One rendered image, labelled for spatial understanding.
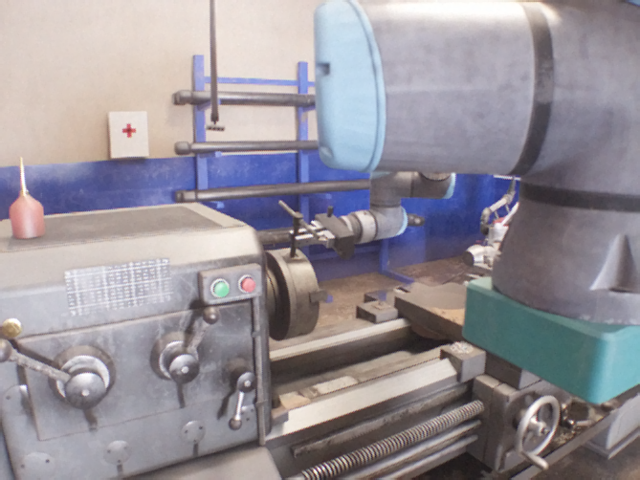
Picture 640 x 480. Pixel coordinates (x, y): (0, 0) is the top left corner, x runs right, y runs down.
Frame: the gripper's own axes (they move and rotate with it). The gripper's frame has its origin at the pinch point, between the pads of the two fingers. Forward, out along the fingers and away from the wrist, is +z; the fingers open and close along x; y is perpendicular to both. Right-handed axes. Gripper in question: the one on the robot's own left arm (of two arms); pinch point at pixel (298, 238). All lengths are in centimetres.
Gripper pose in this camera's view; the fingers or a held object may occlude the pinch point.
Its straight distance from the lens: 126.2
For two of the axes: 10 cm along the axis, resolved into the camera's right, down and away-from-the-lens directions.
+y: 1.3, -8.5, -5.1
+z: -8.6, 1.6, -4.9
